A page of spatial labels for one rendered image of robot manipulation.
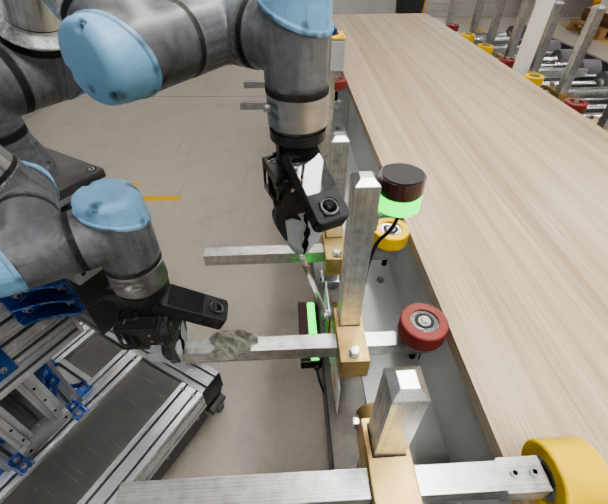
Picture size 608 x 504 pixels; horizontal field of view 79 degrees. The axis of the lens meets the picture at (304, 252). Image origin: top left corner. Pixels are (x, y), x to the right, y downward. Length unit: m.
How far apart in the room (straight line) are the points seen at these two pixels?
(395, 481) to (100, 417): 1.14
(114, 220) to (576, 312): 0.74
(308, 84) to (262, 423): 1.30
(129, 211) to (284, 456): 1.18
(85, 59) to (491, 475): 0.57
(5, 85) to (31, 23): 0.11
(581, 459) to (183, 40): 0.59
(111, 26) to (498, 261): 0.73
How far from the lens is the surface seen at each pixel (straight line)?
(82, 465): 1.42
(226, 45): 0.46
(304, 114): 0.45
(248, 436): 1.53
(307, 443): 1.51
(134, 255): 0.50
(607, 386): 0.73
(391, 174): 0.50
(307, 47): 0.42
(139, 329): 0.61
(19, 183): 0.59
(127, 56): 0.38
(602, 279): 0.91
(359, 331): 0.67
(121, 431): 1.42
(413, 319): 0.67
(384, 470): 0.47
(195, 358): 0.69
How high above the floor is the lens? 1.41
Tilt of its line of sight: 42 degrees down
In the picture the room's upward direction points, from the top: straight up
